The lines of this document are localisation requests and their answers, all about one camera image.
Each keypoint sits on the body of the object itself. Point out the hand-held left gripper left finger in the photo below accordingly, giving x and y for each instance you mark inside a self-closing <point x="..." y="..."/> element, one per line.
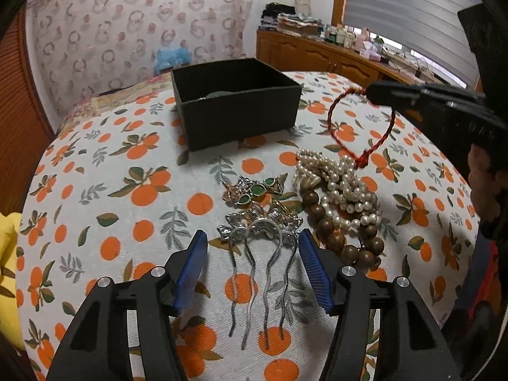
<point x="194" y="270"/>

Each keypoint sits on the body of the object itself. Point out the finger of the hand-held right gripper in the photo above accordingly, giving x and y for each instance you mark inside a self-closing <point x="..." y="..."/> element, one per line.
<point x="424" y="113"/>
<point x="397" y="92"/>

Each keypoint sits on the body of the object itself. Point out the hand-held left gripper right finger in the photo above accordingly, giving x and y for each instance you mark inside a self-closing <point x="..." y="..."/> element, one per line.
<point x="313" y="274"/>

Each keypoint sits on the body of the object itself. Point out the silver wavy hairpin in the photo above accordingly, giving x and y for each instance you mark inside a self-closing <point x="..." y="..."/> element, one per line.
<point x="253" y="281"/>
<point x="265" y="297"/>

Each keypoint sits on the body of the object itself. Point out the green stone silver hair ornament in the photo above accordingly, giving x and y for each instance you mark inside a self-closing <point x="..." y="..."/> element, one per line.
<point x="258" y="188"/>

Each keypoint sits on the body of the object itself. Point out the black jewelry box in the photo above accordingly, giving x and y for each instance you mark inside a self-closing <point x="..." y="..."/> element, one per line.
<point x="238" y="119"/>

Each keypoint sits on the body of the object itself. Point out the person's right hand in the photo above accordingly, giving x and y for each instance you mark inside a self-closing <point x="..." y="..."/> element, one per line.
<point x="478" y="162"/>

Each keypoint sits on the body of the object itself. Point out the row of small bottles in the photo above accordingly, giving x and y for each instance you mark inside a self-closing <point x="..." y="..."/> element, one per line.
<point x="353" y="37"/>

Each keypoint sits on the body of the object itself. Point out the grey window blind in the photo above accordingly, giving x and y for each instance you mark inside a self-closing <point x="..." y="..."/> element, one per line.
<point x="397" y="4"/>

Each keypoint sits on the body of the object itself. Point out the wooden cabinet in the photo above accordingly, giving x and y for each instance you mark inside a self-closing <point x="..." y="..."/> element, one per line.
<point x="301" y="53"/>

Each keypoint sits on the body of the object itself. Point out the stack of folded fabrics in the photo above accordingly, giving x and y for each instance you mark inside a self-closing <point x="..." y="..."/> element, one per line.
<point x="297" y="22"/>

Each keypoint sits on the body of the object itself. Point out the grey round object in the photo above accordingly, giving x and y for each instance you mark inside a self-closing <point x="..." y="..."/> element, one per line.
<point x="216" y="95"/>

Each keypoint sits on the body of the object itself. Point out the yellow cloth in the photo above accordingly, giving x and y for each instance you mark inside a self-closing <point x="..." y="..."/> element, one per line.
<point x="8" y="246"/>

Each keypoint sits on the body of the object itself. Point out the floral bed blanket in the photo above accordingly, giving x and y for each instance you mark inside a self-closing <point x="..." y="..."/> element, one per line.
<point x="103" y="101"/>

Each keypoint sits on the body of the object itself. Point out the brown wooden wardrobe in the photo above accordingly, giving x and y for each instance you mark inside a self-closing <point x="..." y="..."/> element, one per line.
<point x="20" y="127"/>

